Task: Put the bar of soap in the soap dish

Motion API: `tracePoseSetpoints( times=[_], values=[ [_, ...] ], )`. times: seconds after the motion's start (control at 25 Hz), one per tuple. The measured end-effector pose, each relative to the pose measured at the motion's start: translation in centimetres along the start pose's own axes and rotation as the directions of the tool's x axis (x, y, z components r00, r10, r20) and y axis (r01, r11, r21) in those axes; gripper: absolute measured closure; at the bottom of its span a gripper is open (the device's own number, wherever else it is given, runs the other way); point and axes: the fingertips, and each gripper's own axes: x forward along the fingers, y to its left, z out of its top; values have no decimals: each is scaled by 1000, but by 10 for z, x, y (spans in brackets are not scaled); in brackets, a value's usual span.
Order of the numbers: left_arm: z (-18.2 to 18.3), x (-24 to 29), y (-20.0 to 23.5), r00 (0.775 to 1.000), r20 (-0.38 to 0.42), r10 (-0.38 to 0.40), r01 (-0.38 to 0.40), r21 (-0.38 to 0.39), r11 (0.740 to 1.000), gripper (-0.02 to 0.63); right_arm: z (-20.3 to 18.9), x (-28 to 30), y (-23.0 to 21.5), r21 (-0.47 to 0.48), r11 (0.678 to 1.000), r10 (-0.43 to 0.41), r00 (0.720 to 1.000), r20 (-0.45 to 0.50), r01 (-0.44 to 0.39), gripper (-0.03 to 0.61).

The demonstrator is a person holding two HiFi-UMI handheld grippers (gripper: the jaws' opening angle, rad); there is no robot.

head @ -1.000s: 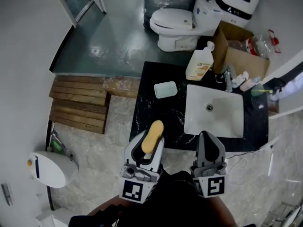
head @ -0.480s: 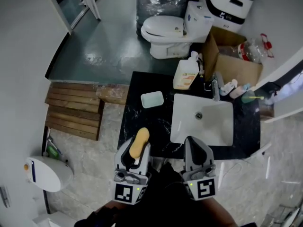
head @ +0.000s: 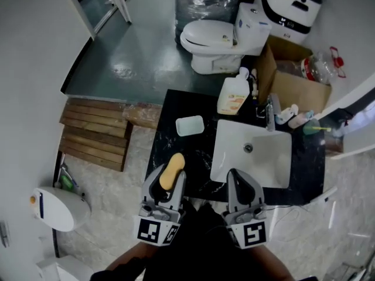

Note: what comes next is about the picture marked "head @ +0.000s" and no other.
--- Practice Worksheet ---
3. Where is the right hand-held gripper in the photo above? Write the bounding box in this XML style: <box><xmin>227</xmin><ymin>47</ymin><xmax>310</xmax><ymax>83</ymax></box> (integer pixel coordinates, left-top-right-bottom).
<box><xmin>221</xmin><ymin>167</ymin><xmax>272</xmax><ymax>250</ymax></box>

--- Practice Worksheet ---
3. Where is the white cable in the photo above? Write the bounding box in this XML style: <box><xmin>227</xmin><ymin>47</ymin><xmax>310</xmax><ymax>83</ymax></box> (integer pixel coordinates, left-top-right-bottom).
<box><xmin>265</xmin><ymin>203</ymin><xmax>309</xmax><ymax>243</ymax></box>

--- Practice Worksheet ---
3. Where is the white toilet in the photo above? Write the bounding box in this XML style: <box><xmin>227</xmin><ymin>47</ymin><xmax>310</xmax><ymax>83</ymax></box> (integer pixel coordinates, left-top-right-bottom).
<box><xmin>179</xmin><ymin>2</ymin><xmax>272</xmax><ymax>76</ymax></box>

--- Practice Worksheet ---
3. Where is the white and black appliance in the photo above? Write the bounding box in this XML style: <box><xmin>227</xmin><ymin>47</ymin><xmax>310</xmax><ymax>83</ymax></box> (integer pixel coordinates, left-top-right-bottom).
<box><xmin>253</xmin><ymin>0</ymin><xmax>323</xmax><ymax>45</ymax></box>

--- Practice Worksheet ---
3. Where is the chrome faucet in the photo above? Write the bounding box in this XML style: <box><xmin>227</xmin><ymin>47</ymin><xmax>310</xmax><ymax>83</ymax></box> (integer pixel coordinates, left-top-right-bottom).
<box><xmin>264</xmin><ymin>93</ymin><xmax>282</xmax><ymax>132</ymax></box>

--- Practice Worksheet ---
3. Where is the red plastic bottle handle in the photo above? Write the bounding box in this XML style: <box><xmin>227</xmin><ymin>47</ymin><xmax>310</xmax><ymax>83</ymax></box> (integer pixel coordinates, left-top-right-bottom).
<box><xmin>329</xmin><ymin>46</ymin><xmax>347</xmax><ymax>79</ymax></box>

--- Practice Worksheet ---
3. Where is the person's black clothing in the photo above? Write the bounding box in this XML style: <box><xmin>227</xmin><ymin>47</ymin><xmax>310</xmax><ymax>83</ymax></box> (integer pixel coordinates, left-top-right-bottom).
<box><xmin>90</xmin><ymin>199</ymin><xmax>318</xmax><ymax>281</ymax></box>

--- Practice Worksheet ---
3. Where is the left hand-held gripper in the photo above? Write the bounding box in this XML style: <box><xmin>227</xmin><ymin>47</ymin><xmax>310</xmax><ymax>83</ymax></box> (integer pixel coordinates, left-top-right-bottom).
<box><xmin>133</xmin><ymin>163</ymin><xmax>187</xmax><ymax>247</ymax></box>

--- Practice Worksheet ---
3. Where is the brown cardboard box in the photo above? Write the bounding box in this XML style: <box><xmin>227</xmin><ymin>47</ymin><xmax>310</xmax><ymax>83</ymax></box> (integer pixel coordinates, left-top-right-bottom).
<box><xmin>253</xmin><ymin>35</ymin><xmax>333</xmax><ymax>114</ymax></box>

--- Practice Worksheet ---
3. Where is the small white bottle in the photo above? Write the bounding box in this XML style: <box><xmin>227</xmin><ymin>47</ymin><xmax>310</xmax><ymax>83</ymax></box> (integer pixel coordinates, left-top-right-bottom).
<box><xmin>276</xmin><ymin>104</ymin><xmax>299</xmax><ymax>126</ymax></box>

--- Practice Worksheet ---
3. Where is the yellow bar of soap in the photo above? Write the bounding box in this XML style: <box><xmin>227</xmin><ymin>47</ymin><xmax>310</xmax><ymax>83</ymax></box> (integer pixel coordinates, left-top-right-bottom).
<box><xmin>158</xmin><ymin>152</ymin><xmax>186</xmax><ymax>191</ymax></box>

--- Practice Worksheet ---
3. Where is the white oval lidded bin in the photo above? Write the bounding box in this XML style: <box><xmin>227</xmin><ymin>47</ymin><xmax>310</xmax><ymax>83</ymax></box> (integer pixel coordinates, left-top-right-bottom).
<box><xmin>29</xmin><ymin>186</ymin><xmax>93</xmax><ymax>232</ymax></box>

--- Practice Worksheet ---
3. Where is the white pump bottle orange label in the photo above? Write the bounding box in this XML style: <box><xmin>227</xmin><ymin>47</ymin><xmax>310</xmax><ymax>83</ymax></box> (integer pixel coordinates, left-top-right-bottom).
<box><xmin>216</xmin><ymin>66</ymin><xmax>251</xmax><ymax>116</ymax></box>

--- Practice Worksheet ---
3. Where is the person's left forearm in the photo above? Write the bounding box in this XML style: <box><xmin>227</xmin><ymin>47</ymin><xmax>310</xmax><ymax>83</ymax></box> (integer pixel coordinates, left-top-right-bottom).
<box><xmin>104</xmin><ymin>240</ymin><xmax>161</xmax><ymax>273</ymax></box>

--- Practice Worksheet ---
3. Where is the plastic-wrapped grey bundle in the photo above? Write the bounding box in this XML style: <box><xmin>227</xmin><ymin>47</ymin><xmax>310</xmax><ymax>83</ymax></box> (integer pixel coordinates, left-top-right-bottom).
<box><xmin>174</xmin><ymin>0</ymin><xmax>240</xmax><ymax>45</ymax></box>

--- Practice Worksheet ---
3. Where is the pale green soap dish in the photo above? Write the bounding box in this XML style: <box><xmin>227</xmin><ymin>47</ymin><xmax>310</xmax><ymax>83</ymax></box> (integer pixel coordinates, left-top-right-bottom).
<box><xmin>175</xmin><ymin>115</ymin><xmax>205</xmax><ymax>138</ymax></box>

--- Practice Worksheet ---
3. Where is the pink bottle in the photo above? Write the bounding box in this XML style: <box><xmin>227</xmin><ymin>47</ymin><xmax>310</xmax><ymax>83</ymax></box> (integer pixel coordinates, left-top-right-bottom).
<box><xmin>288</xmin><ymin>111</ymin><xmax>309</xmax><ymax>129</ymax></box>

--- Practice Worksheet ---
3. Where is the wooden slat platform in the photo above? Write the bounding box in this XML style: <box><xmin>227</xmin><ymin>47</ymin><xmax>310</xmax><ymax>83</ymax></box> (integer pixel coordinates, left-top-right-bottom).
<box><xmin>58</xmin><ymin>97</ymin><xmax>134</xmax><ymax>173</ymax></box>

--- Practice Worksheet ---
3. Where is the white square sink basin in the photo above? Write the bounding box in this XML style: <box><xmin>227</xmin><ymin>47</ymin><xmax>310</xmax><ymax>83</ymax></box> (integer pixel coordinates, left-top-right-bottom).
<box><xmin>210</xmin><ymin>119</ymin><xmax>293</xmax><ymax>190</ymax></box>

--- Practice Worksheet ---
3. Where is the clear plastic bottle red label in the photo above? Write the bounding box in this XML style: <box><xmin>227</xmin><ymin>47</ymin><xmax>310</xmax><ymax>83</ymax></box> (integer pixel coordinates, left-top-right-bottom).
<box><xmin>299</xmin><ymin>51</ymin><xmax>339</xmax><ymax>85</ymax></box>

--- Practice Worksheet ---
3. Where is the green cup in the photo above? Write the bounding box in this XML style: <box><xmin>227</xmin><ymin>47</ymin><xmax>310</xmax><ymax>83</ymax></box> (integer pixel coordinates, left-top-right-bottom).
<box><xmin>302</xmin><ymin>118</ymin><xmax>322</xmax><ymax>138</ymax></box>

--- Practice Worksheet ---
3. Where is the green plastic bottle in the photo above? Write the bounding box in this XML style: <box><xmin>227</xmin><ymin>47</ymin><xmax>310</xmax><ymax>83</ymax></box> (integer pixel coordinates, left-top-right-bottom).
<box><xmin>59</xmin><ymin>174</ymin><xmax>74</xmax><ymax>191</ymax></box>

